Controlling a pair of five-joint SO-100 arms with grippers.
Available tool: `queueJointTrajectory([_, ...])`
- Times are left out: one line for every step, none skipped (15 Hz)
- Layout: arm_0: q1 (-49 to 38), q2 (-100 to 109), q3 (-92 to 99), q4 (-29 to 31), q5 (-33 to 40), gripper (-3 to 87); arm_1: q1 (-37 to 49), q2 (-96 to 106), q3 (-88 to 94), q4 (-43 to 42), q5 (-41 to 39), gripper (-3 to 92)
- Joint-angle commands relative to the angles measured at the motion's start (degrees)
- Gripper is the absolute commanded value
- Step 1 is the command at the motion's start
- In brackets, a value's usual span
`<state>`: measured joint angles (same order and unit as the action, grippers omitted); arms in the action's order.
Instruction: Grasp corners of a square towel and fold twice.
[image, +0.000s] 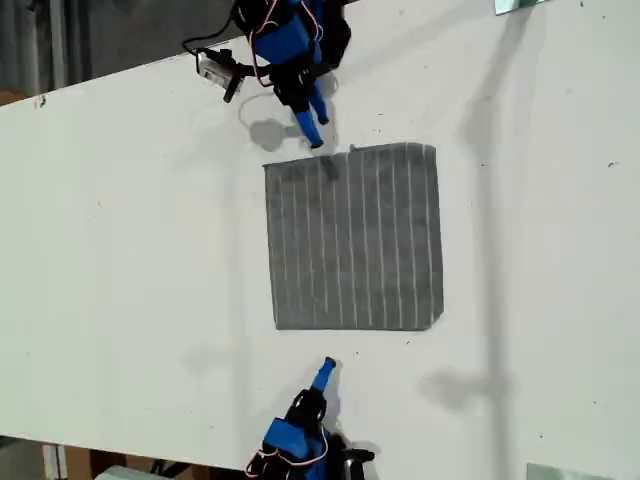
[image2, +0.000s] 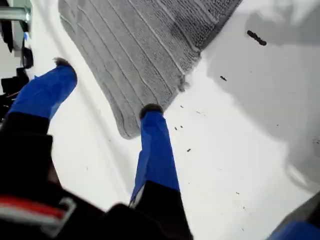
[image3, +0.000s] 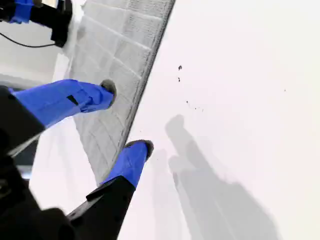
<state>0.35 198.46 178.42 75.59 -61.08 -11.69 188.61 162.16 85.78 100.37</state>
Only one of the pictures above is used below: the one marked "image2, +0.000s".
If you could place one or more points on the grey ribbed square towel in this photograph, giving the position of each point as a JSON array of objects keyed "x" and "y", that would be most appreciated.
[{"x": 137, "y": 50}]

